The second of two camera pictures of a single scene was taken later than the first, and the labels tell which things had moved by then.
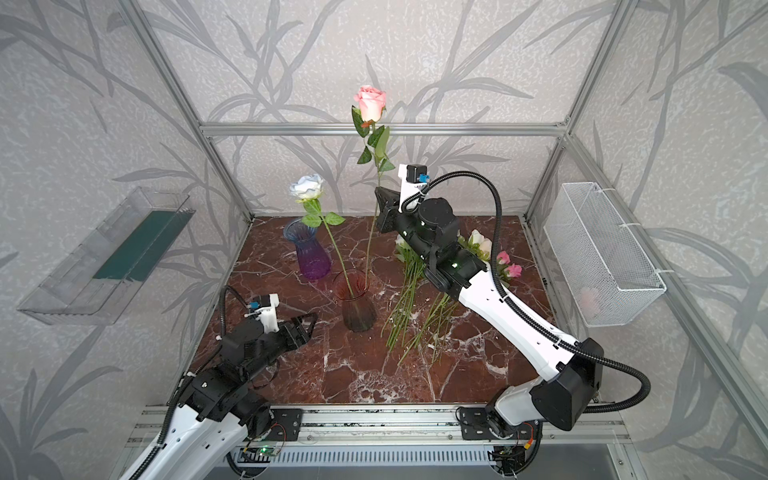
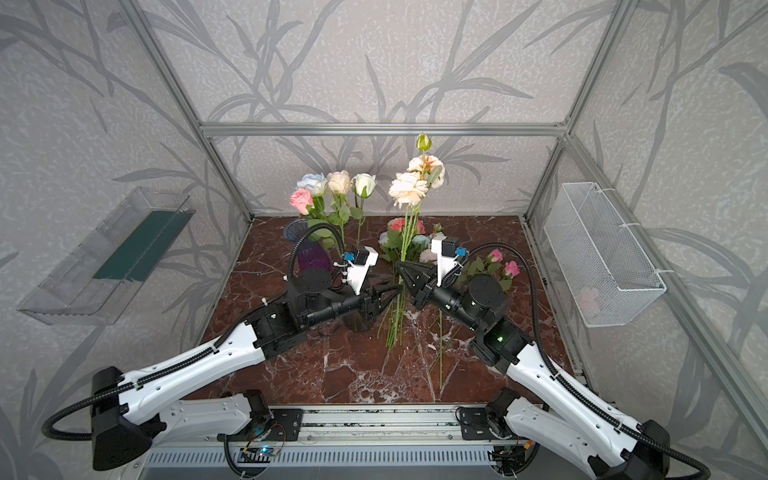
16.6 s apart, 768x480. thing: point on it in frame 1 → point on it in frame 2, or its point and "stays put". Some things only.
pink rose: x=370 y=106 → x=303 y=200
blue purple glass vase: x=313 y=259 stays put
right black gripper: x=395 y=212 → x=428 y=288
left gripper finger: x=306 y=322 → x=387 y=291
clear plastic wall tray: x=94 y=280 stays put
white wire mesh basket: x=609 y=281 stays put
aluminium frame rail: x=388 y=129 stays put
